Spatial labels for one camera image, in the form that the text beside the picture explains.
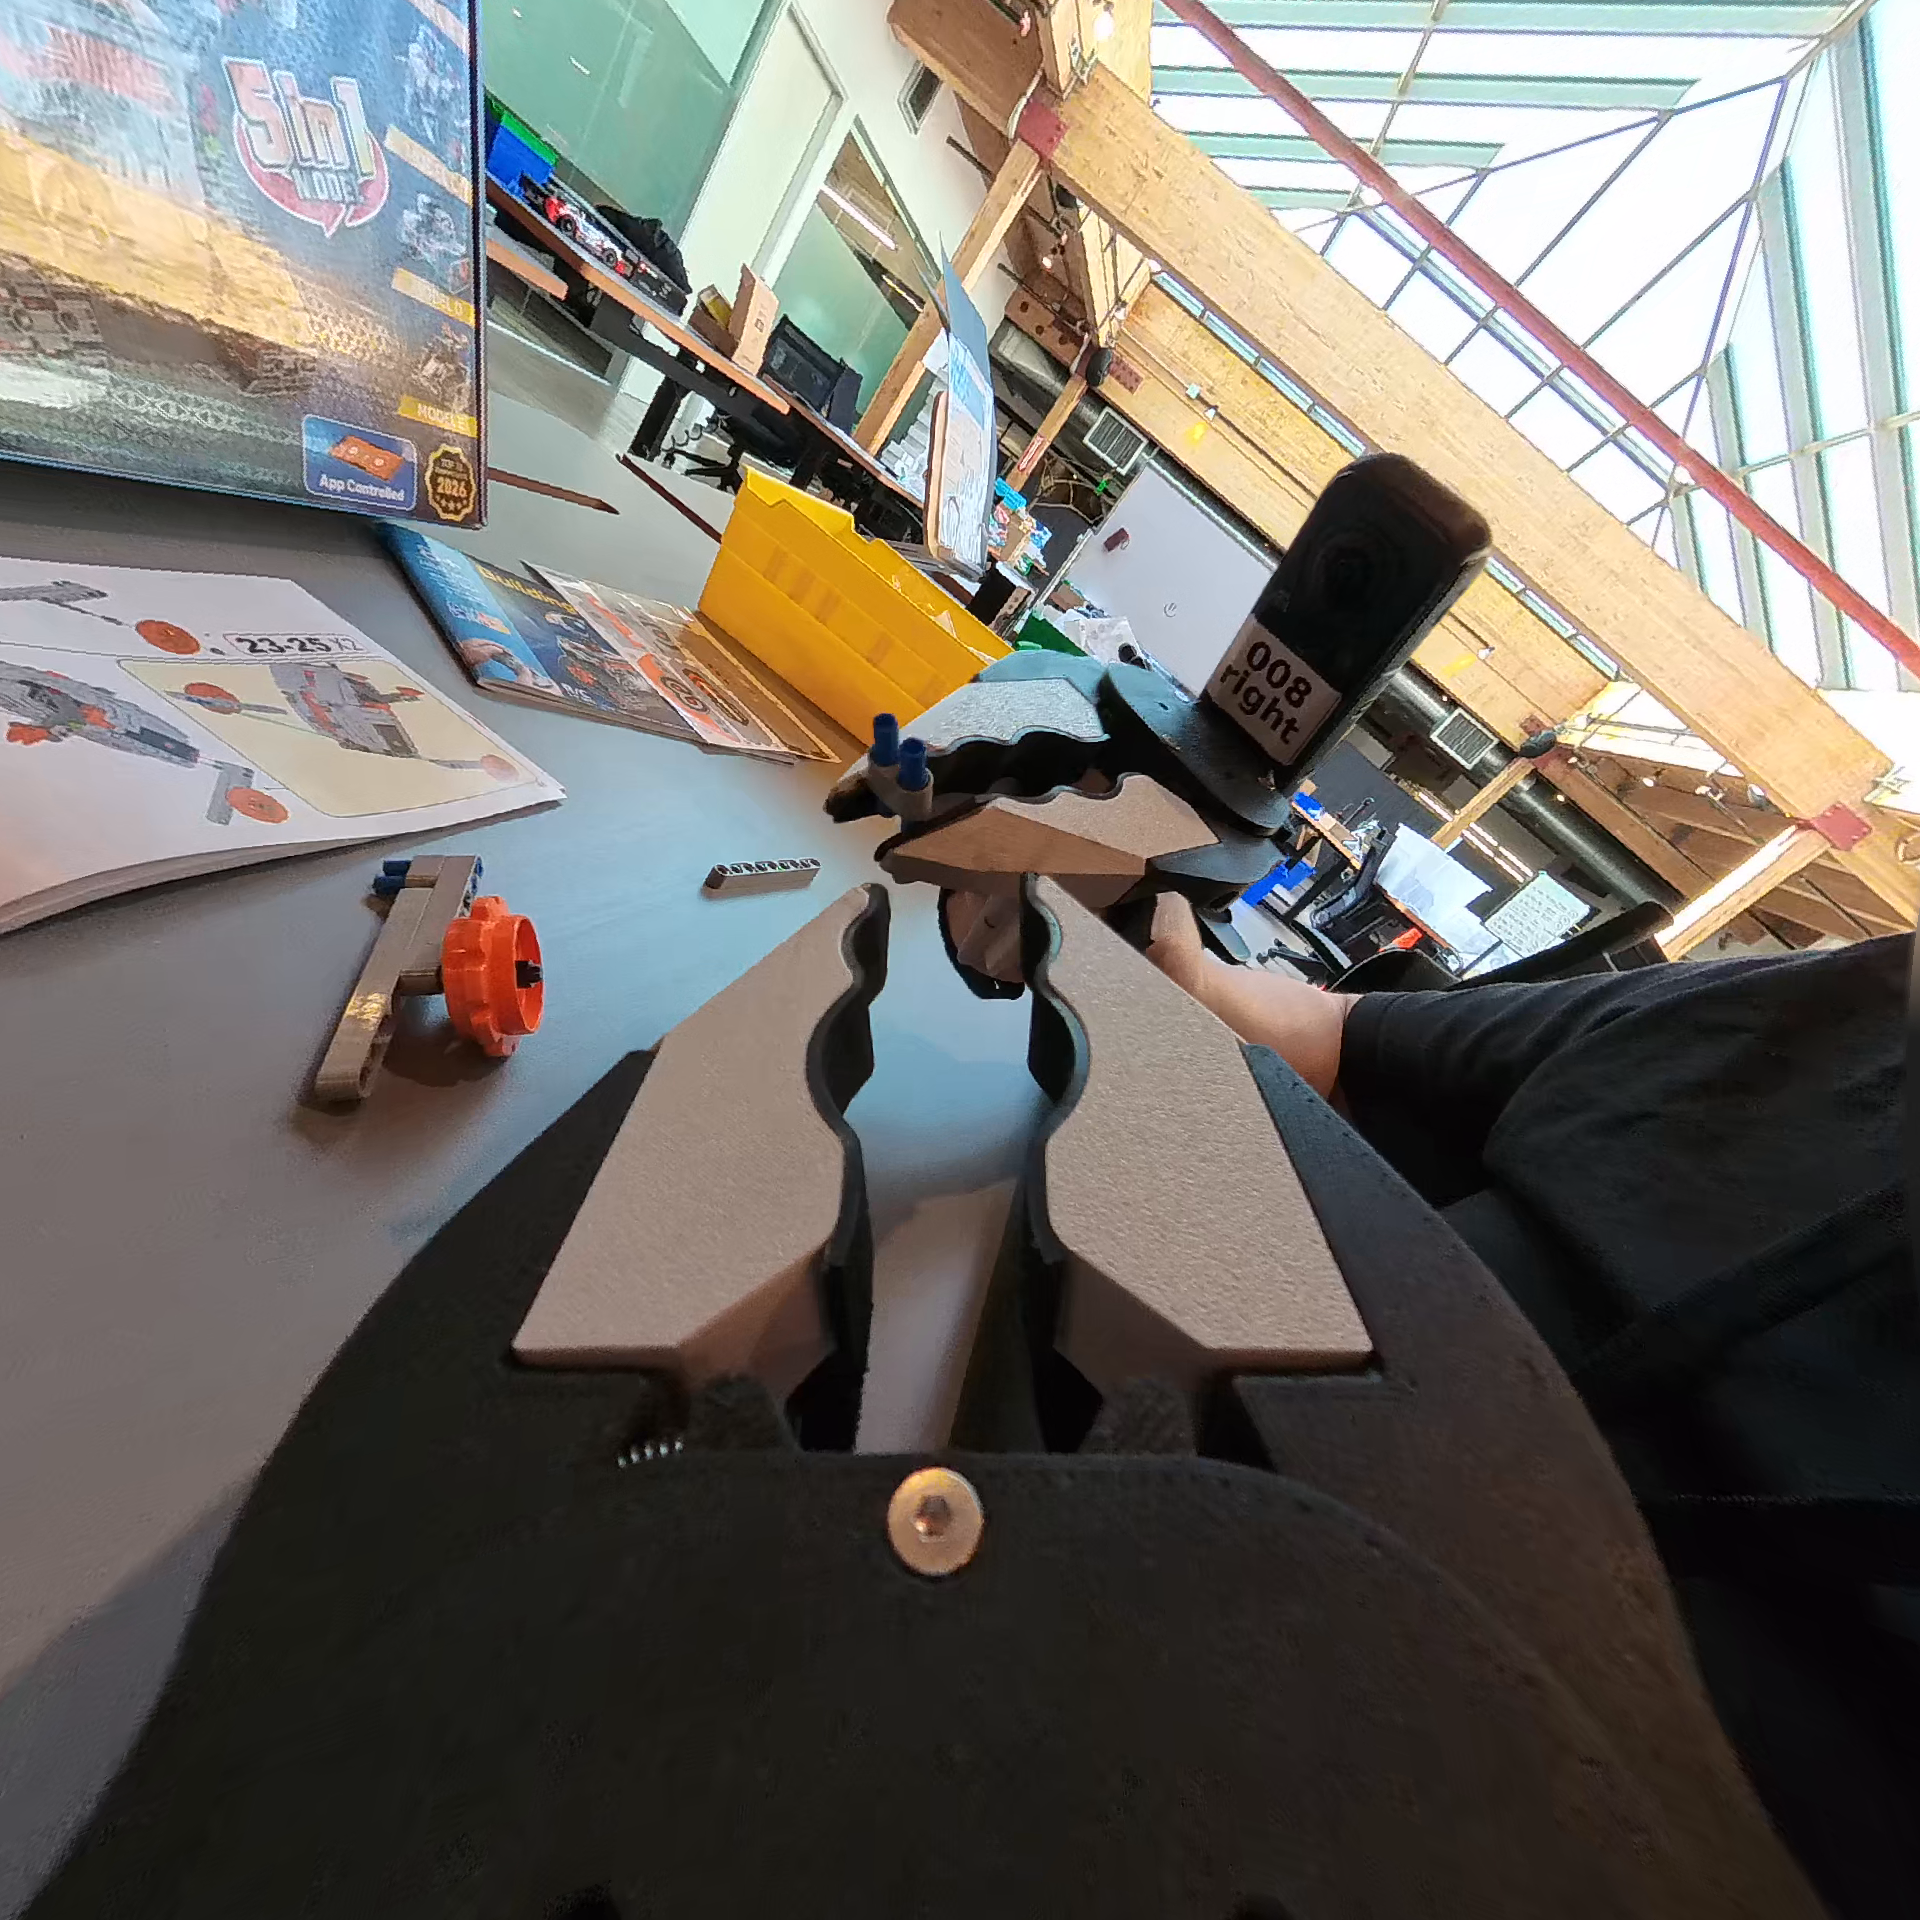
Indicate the short grey perforated beam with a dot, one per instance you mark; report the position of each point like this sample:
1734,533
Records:
763,876

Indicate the grey connector with blue pins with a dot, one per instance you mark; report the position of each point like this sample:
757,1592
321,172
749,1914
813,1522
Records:
907,763

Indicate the person's right forearm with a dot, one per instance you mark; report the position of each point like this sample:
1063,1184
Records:
1261,1004

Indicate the blue toy kit box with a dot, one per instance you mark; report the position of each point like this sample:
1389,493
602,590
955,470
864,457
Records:
225,225

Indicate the white board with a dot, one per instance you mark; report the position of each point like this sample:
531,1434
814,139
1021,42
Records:
1170,555

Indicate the open instruction booklet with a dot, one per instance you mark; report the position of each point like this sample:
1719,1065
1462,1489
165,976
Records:
301,749

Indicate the yellow plastic bin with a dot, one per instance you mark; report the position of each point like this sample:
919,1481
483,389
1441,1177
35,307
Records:
825,600

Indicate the small blue booklet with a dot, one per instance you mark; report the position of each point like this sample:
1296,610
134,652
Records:
480,614

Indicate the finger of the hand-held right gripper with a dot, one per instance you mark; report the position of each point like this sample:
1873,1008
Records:
1005,726
1080,838

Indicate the long grey perforated beam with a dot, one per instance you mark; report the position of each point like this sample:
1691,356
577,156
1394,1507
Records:
375,1004

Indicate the grey desk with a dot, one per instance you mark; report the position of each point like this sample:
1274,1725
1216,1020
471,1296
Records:
225,1276

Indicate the red printed leaflet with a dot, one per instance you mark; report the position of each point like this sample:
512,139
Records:
675,675

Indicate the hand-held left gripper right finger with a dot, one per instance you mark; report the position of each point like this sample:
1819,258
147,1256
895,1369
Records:
1201,1201

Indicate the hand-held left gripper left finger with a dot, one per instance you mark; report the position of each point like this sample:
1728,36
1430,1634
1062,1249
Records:
690,1201

